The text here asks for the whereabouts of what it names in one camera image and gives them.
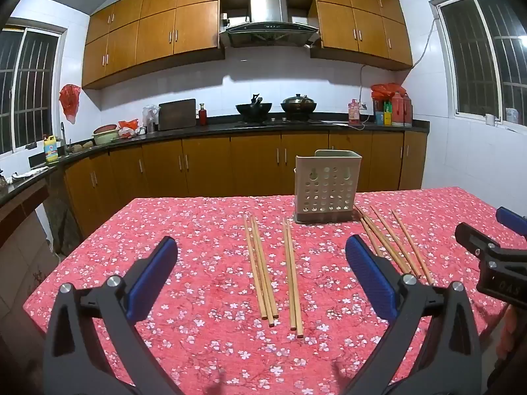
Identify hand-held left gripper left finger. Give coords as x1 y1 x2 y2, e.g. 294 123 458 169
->
41 236 179 395

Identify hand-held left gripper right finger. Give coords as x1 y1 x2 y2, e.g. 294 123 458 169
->
342 234 482 395

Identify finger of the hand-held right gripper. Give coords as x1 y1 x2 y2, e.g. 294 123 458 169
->
455 222 501 258
495 206 527 240

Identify wooden chopstick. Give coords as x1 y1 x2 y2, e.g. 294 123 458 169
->
282 218 296 331
391 209 434 285
249 215 275 328
252 215 279 319
360 217 411 276
285 218 304 338
244 215 267 320
354 204 383 257
369 204 423 278

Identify beige perforated utensil holder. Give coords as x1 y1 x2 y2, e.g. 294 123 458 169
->
293 149 363 225

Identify red floral tablecloth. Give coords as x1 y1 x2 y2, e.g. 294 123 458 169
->
22 186 527 395

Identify wooden base cabinets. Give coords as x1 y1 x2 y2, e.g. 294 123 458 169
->
62 129 429 239

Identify red condiment bottles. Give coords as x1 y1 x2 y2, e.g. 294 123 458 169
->
391 92 413 127

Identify green plastic basin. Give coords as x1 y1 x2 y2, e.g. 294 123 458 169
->
92 123 121 145

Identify green and yellow box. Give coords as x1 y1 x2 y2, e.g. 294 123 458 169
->
374 101 394 126

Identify clear plastic bag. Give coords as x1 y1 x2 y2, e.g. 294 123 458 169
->
142 105 161 133

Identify white cloth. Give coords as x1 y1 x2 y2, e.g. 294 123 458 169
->
12 167 48 179

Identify yellow detergent bottle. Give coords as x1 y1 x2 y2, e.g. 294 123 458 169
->
43 134 60 163

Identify large barred window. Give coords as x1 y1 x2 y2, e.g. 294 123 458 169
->
430 0 527 124

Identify dark wooden cutting board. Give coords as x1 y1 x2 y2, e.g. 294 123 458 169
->
158 99 197 131

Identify black kitchen countertop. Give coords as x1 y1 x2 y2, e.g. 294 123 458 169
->
0 118 431 210

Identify large red plastic bag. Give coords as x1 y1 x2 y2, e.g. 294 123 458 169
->
371 83 406 101

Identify black gas stove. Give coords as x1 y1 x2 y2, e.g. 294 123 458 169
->
235 117 326 127

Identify dark pot with lid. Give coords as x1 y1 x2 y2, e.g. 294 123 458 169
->
281 94 319 121

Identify black wok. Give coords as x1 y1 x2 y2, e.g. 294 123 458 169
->
236 94 273 123

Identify hanging red plastic bag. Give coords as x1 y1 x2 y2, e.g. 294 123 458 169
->
59 84 82 125

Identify barred sliding window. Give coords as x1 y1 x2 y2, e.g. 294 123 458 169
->
0 27 67 155

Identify steel range hood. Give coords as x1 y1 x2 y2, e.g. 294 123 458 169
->
219 0 319 48

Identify wooden wall cabinets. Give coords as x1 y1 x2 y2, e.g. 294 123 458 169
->
81 0 413 90

